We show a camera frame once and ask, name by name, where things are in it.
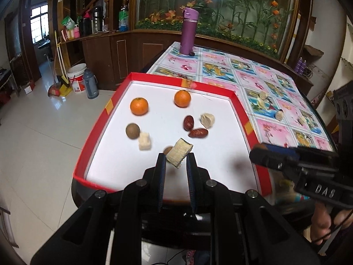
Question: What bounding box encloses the red date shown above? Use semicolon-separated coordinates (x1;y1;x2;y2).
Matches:
183;115;194;132
188;128;209;138

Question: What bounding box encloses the brown longan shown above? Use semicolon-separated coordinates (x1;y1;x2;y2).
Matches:
126;123;141;139
163;146;173;155

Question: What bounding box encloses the person's right hand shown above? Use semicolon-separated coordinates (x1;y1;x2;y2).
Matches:
310;202;352;245

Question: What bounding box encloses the fruit-print pink tablecloth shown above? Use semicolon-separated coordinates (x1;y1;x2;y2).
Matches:
146;41;335;205

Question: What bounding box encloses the red tray with white base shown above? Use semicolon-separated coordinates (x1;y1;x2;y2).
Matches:
73;73;273;196

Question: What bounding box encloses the left orange tangerine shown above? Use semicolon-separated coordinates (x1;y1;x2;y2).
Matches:
130;98;149;116

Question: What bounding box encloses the orange tangerine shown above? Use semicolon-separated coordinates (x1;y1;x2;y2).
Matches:
130;98;149;116
173;90;192;108

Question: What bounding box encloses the right orange tangerine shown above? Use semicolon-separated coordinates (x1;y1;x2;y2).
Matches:
173;90;192;108

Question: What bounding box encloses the grey-blue thermos jug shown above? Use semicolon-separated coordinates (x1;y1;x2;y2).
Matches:
83;69;99;99

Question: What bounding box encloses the broom with yellow dustpan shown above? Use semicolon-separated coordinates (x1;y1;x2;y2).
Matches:
47;31;72;98

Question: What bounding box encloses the white plastic bucket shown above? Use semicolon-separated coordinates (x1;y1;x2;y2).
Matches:
67;63;87;93

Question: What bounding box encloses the purple thermos bottle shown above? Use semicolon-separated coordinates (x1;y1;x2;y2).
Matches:
180;7;199;56

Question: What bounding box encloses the flower mural glass panel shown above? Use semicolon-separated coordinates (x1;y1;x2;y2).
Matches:
136;0;299;59

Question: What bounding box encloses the green plastic bottle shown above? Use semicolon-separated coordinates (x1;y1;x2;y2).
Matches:
118;4;129;32

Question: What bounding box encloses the wooden cabinet partition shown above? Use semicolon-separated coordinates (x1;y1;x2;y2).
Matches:
48;0;313;93

